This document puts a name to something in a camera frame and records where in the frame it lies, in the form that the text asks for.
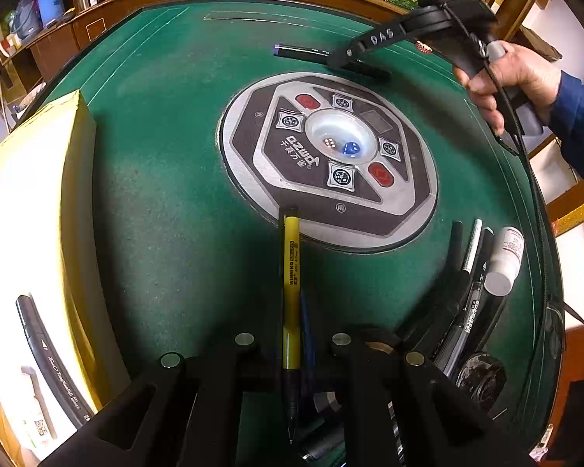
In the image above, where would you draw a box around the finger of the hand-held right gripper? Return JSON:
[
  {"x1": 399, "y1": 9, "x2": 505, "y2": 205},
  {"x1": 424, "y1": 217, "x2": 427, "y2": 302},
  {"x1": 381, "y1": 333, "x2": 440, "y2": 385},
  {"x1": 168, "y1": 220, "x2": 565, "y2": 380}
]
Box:
[
  {"x1": 343, "y1": 57, "x2": 393, "y2": 80},
  {"x1": 327, "y1": 16, "x2": 420, "y2": 67}
]

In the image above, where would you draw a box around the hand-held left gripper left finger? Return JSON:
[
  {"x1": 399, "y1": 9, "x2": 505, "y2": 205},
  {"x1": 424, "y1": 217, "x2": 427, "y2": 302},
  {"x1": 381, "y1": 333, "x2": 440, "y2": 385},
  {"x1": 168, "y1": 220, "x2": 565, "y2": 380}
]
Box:
[{"x1": 39, "y1": 333, "x2": 279, "y2": 467}]

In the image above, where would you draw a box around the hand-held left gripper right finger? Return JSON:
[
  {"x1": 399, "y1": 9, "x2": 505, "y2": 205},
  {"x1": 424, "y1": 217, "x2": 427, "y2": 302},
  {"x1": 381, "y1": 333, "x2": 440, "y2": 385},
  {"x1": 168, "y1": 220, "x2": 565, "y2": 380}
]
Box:
[{"x1": 330, "y1": 328, "x2": 538, "y2": 467}]

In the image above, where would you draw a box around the black tape roll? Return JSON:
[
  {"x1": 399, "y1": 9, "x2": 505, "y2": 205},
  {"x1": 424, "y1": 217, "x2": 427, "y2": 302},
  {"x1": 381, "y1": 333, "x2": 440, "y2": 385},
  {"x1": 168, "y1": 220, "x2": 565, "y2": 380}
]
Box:
[{"x1": 353, "y1": 327, "x2": 406, "y2": 358}]

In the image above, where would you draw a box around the black pen purple end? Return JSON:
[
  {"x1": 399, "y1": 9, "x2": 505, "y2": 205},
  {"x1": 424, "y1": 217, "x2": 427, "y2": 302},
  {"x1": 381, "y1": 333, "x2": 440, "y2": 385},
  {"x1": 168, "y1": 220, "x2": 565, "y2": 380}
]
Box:
[{"x1": 271, "y1": 44, "x2": 329, "y2": 60}]

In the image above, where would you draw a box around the yellow pen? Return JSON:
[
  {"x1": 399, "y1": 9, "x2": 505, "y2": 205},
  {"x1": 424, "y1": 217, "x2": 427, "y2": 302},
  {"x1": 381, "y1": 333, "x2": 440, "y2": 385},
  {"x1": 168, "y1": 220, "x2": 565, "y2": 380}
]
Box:
[{"x1": 278, "y1": 204, "x2": 303, "y2": 446}]

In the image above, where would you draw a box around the black suction cup mount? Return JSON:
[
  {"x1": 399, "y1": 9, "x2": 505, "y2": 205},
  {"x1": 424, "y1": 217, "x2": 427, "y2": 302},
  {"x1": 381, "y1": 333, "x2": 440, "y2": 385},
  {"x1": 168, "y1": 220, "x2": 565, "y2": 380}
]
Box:
[{"x1": 454, "y1": 351, "x2": 508, "y2": 413}]

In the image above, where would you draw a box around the white bottle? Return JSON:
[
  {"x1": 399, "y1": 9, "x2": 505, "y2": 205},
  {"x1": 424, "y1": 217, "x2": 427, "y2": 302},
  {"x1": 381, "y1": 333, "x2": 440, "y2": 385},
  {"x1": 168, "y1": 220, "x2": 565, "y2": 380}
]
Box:
[{"x1": 483, "y1": 226, "x2": 525, "y2": 297}]

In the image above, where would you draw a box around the person's right forearm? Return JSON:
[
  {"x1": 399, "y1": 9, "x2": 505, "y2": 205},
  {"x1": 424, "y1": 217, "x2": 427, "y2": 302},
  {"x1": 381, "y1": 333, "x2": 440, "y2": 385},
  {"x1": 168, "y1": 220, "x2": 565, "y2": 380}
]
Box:
[{"x1": 547, "y1": 70, "x2": 584, "y2": 215}]

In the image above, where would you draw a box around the person's right hand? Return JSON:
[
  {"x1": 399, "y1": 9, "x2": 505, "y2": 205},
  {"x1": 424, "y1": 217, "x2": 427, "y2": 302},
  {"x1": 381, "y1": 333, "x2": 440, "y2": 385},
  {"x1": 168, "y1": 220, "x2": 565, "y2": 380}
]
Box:
[{"x1": 454, "y1": 40, "x2": 564, "y2": 136}]

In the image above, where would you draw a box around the blue pen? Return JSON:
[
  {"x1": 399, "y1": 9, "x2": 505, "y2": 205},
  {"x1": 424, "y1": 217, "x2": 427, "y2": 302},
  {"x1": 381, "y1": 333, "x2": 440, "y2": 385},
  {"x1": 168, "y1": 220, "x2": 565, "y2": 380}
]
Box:
[{"x1": 299, "y1": 291, "x2": 318, "y2": 390}]

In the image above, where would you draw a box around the black marker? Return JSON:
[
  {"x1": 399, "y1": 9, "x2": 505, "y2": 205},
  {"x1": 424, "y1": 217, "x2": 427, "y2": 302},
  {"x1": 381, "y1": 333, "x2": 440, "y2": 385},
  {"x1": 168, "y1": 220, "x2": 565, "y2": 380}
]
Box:
[{"x1": 297, "y1": 421, "x2": 347, "y2": 464}]

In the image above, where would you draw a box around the mahjong table control panel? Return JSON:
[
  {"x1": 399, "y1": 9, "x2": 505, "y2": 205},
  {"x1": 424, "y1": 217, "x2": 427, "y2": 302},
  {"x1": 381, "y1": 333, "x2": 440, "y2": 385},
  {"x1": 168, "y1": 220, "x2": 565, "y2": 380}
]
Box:
[{"x1": 218, "y1": 72, "x2": 440, "y2": 255}]

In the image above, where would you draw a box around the black pen white print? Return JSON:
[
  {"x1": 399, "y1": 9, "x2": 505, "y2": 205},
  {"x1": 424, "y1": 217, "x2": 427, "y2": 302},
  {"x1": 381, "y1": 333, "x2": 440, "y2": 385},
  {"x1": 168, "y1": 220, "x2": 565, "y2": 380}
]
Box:
[{"x1": 448, "y1": 228, "x2": 496, "y2": 370}]

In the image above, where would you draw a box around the wooden side cabinet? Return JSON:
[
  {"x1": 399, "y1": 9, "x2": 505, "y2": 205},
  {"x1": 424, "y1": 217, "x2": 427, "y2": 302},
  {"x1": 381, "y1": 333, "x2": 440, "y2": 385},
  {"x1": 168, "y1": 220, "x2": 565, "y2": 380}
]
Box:
[{"x1": 0, "y1": 0, "x2": 142, "y2": 108}]

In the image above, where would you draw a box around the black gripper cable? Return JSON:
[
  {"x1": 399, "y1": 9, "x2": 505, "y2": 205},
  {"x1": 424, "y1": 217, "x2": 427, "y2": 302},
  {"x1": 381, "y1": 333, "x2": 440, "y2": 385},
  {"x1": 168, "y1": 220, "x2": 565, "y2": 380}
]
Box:
[{"x1": 477, "y1": 34, "x2": 584, "y2": 453}]

